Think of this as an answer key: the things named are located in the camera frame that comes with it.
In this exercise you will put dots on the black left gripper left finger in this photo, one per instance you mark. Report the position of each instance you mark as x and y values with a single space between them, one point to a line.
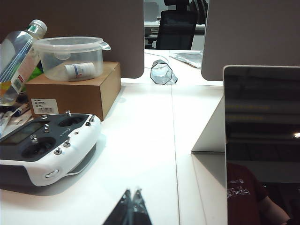
122 211

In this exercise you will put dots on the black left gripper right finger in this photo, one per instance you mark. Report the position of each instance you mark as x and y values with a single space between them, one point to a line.
140 211

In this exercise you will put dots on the square white-framed standing mirror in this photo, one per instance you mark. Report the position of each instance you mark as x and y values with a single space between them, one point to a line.
257 117

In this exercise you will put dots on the white and black remote controller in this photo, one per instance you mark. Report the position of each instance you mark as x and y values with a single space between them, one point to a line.
77 152

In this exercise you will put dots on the brown cardboard box with label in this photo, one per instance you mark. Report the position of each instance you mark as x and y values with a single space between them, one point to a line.
77 93

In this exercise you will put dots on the octagonal clear glass vessel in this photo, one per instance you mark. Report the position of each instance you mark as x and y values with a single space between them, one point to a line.
161 72

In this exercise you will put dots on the blue and white marker pen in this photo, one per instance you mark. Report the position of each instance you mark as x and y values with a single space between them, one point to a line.
21 109

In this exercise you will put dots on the small white medicine bottle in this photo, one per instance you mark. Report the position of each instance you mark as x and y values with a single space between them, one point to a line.
79 69

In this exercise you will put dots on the silver foil bag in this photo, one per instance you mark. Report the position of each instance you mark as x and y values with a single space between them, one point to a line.
189 58

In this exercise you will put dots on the clear round plastic container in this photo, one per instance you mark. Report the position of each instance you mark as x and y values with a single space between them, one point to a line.
49 68

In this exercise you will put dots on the black mesh office chair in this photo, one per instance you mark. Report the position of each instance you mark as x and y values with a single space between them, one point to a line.
175 30

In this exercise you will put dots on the clear plastic water bottle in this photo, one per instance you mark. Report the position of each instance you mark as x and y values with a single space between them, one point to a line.
16 54

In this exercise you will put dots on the wide brown desk partition panel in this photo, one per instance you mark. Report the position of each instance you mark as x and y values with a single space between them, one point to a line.
253 35

